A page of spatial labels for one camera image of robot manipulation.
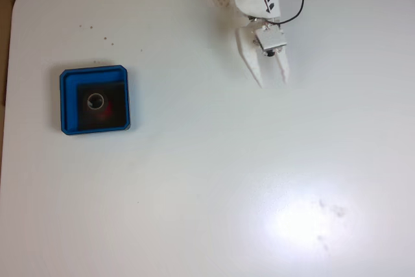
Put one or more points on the red tape roll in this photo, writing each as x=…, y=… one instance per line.
x=105, y=111

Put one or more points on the blue square box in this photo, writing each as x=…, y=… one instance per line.
x=69, y=102

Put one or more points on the white gripper camera box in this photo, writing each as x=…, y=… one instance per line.
x=270, y=38

